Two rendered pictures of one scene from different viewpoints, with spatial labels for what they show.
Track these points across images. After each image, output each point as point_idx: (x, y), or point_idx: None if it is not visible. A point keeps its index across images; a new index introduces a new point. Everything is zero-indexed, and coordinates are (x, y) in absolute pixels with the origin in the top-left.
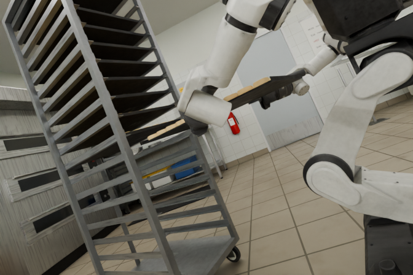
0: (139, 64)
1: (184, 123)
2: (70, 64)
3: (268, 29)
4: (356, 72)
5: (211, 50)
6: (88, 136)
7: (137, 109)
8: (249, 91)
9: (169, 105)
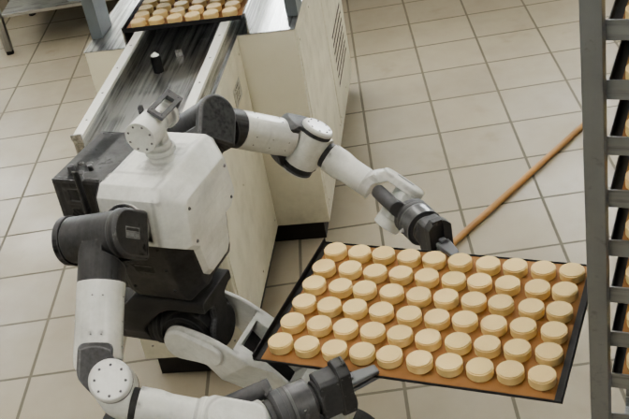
0: (628, 156)
1: (473, 254)
2: None
3: (315, 169)
4: (229, 303)
5: (359, 161)
6: None
7: None
8: (354, 244)
9: (614, 316)
